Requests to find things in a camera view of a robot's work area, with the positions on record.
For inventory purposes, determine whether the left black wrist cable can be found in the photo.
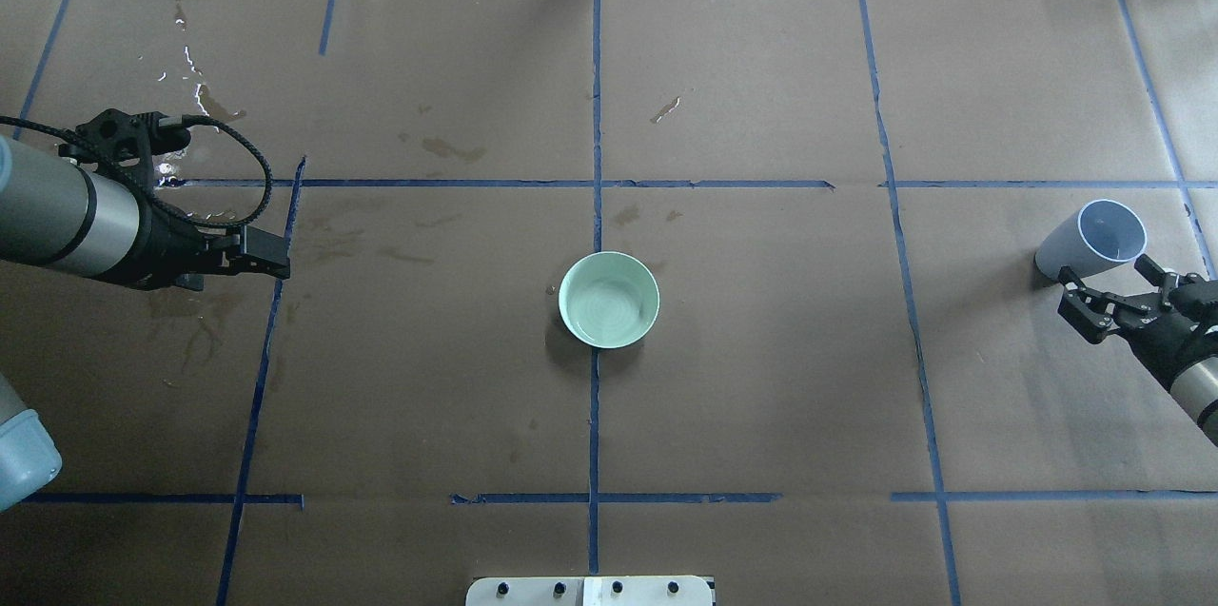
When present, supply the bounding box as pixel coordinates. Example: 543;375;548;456
0;114;275;229

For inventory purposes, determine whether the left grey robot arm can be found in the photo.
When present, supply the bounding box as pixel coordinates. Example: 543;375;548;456
2;138;270;512

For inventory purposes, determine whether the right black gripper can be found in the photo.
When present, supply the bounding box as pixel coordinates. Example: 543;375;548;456
1056;254;1217;389

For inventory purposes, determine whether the mint green ceramic bowl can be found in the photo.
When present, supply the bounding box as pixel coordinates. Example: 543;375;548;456
558;251;661;349

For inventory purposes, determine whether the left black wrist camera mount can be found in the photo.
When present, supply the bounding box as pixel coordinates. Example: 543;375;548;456
57;108;190;189

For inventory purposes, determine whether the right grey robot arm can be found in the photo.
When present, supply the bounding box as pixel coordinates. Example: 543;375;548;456
1057;256;1217;444

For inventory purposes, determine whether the light blue plastic cup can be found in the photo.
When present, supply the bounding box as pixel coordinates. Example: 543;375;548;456
1032;200;1149;280

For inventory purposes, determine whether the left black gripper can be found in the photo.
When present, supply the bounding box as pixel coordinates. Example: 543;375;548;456
133;197;291;291

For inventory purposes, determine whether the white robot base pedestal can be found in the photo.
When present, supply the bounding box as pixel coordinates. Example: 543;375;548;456
464;576;717;605

